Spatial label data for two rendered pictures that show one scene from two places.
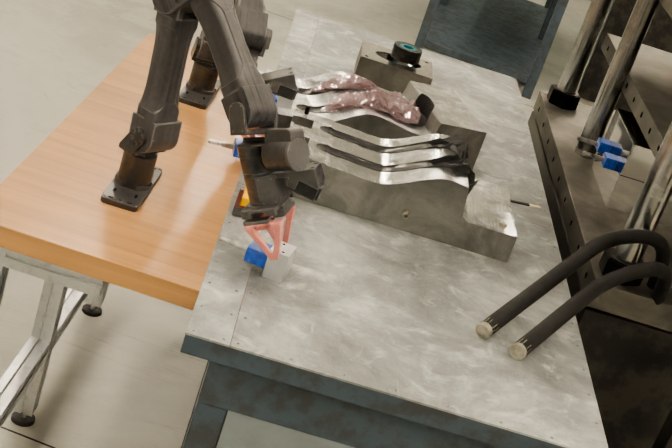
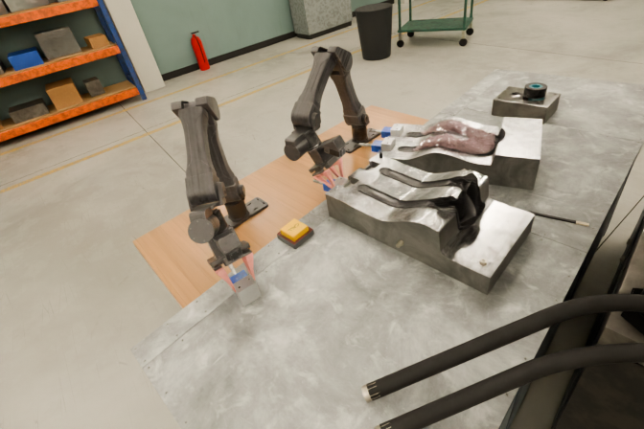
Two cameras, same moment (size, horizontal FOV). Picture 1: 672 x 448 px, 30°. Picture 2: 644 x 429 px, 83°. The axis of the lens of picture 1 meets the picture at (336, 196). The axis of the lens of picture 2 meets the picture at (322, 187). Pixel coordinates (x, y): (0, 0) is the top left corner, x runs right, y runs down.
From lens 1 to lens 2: 189 cm
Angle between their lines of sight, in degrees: 48
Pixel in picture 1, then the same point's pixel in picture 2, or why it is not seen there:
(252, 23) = (301, 111)
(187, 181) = (279, 211)
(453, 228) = (437, 259)
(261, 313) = (198, 336)
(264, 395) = not seen: hidden behind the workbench
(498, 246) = (476, 281)
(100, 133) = (265, 178)
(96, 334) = not seen: hidden behind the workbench
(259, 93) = (199, 181)
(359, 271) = (321, 297)
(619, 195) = not seen: outside the picture
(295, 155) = (196, 232)
